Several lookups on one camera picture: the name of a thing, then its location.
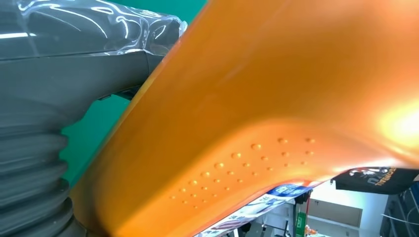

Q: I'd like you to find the large orange bottle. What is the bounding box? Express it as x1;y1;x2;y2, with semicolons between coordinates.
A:
70;0;419;237

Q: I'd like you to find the black printed cloth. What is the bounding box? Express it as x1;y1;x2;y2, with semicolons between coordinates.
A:
331;166;419;196

